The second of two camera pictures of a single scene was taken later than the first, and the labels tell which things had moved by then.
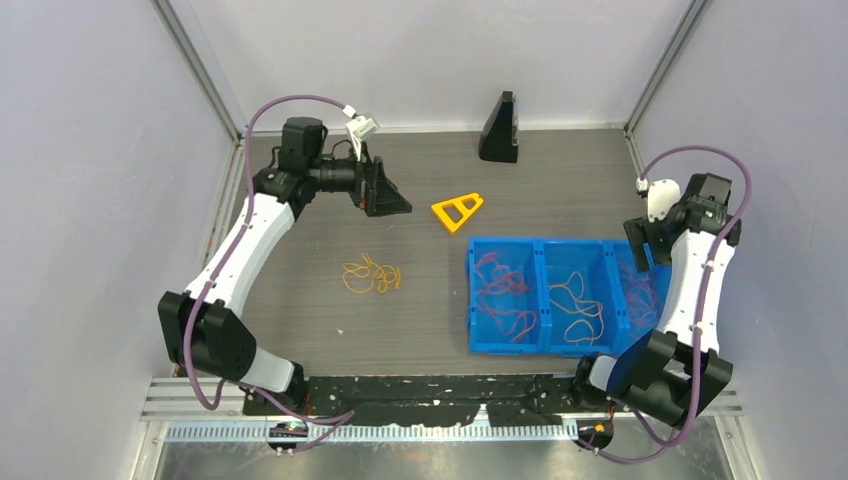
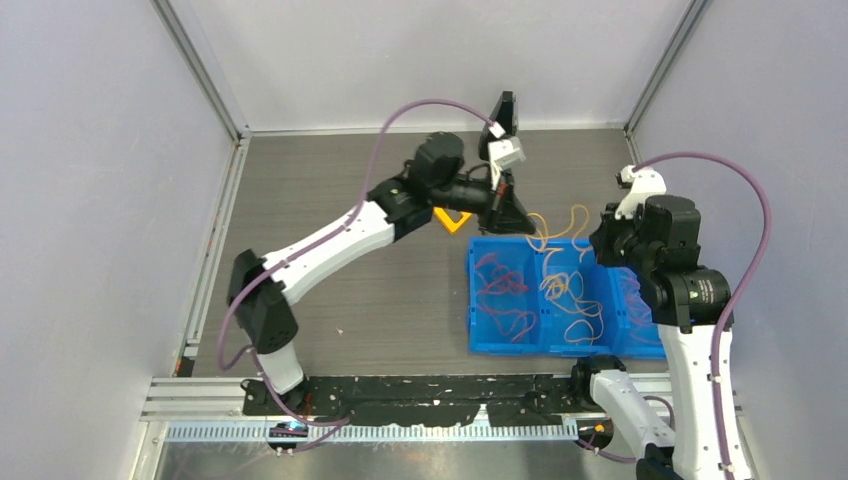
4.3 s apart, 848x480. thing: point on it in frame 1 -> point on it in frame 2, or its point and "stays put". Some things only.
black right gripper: [639, 231] -> [600, 239]
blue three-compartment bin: [566, 297] stays put
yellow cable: [360, 278] -> [559, 283]
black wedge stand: [500, 138] stays put
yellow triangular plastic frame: [446, 218] stays put
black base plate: [404, 399] stays put
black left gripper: [374, 192] -> [507, 215]
